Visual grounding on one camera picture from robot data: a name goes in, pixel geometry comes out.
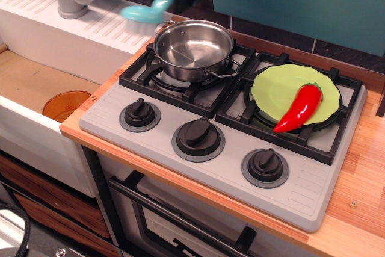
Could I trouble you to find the oven door with black handle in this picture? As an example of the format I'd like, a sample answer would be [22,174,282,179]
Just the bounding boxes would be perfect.
[107,170,271,257]

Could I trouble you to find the teal dish brush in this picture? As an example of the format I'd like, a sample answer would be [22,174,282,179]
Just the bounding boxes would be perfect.
[120,0,174,36]

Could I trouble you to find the black left burner grate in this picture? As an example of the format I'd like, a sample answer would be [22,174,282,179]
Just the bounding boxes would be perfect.
[119,43,257,119]

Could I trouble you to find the white toy sink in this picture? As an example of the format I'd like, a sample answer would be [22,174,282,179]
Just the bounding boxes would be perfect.
[1,0,149,197]

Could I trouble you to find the wooden drawer fronts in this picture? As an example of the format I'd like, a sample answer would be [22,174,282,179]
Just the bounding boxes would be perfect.
[1,152,120,256]

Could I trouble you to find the black left stove knob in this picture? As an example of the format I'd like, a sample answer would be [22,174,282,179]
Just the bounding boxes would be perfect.
[119,98,161,133]

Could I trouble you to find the black braided foreground cable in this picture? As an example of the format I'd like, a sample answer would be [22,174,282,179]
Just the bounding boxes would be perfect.
[0,202,31,257]

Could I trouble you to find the black stove knob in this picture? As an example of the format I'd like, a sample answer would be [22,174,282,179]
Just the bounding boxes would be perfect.
[241,149,289,189]
[119,98,161,133]
[171,117,226,163]

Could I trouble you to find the black right burner grate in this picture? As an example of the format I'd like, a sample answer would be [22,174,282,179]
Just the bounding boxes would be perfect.
[216,52,367,165]

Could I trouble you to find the teal wall cabinet right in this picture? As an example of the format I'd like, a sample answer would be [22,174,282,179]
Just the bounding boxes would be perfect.
[214,0,384,57]

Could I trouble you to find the black burner grate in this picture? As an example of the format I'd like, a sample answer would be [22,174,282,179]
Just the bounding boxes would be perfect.
[216,52,367,165]
[119,43,257,119]

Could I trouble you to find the stainless steel pot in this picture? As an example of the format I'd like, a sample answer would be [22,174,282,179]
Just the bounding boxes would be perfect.
[153,20,241,83]

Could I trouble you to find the black right stove knob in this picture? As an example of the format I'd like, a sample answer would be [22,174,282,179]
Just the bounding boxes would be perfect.
[241,149,289,189]

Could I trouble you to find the black middle stove knob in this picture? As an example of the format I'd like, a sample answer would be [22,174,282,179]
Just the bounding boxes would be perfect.
[171,117,226,163]

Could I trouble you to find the grey toy stove top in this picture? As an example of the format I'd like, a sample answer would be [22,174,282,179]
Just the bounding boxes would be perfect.
[78,43,368,234]

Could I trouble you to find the red toy chili pepper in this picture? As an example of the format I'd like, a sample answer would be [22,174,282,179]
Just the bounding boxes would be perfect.
[273,83,323,133]

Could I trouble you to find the orange sink drain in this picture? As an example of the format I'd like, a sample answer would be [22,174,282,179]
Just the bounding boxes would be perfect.
[42,90,91,123]

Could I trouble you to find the light green plastic plate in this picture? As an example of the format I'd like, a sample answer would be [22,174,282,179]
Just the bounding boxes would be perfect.
[251,64,340,125]

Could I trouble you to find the wooden countertop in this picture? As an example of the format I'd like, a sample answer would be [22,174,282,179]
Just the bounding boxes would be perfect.
[60,32,384,256]

